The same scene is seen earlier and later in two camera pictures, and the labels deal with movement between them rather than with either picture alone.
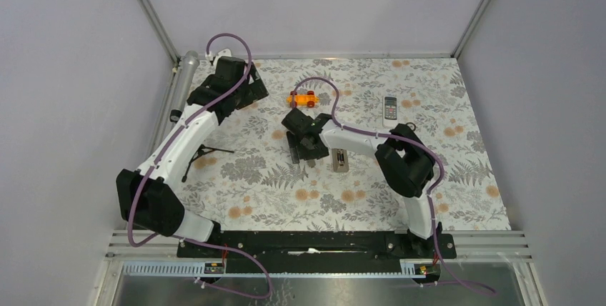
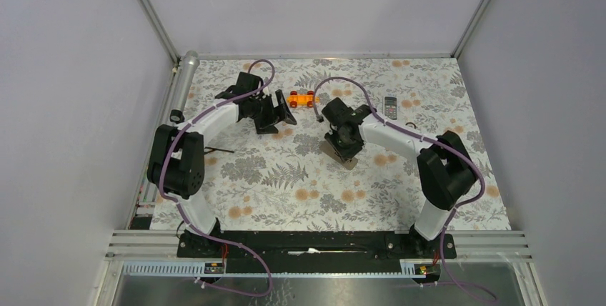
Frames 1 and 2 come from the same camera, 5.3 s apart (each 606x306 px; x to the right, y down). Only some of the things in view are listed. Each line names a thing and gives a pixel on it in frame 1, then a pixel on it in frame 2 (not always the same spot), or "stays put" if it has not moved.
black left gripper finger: x=257 y=88 to x=286 y=114
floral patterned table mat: x=337 y=144 stays put
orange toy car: x=303 y=99 stays put
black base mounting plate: x=264 y=252 stays put
